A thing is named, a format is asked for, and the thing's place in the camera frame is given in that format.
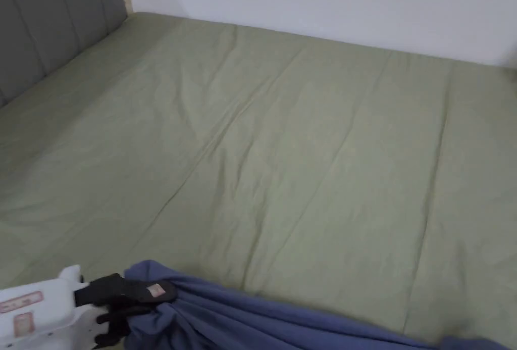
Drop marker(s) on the blue garment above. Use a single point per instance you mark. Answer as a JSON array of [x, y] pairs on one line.
[[258, 321]]

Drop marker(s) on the bed with pale green sheet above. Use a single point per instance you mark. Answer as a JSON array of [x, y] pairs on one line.
[[282, 144]]

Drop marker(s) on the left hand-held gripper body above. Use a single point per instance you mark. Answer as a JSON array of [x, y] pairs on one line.
[[36, 309]]

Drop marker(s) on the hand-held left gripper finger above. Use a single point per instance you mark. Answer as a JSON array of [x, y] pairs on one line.
[[133, 290], [115, 325]]

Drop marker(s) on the grey padded headboard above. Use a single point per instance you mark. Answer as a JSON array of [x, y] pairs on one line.
[[48, 22]]

